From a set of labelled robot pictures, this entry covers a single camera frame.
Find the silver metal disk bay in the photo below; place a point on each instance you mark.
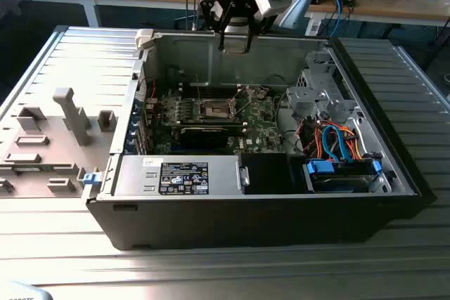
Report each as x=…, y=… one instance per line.
x=316, y=99

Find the grey power supply unit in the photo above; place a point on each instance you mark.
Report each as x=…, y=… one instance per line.
x=140, y=177

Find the silver CPU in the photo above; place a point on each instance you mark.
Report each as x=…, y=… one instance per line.
x=235, y=49

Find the white labelled adapter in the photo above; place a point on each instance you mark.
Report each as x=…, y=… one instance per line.
x=313, y=27

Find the grey parts rack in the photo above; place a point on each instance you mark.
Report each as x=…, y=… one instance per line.
x=52, y=131

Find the black plastic air shroud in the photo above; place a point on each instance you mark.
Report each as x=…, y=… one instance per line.
x=267, y=173

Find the pale grey device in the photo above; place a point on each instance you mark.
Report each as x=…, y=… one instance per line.
x=21, y=293

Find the green motherboard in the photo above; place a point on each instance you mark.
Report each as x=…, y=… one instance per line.
x=260, y=121

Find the black PC case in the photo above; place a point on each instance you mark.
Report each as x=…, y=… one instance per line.
x=246, y=222

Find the blue plastic latch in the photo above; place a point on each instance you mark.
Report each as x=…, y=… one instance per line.
x=90, y=178

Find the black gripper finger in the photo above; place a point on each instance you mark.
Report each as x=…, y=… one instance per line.
x=255, y=24
x=212, y=15

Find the CPU socket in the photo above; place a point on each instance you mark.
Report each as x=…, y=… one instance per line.
x=214, y=110

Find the round coin cell battery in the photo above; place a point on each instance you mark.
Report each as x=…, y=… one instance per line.
x=260, y=95

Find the beige plastic latch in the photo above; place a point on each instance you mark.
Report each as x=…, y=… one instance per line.
x=144, y=38

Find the hard disk in blue carrier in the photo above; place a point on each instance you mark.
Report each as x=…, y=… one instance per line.
x=337, y=180

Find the black graphics card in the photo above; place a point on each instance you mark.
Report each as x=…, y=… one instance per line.
x=204, y=138

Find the green RAM stick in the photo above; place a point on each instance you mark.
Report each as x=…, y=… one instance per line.
x=30, y=169

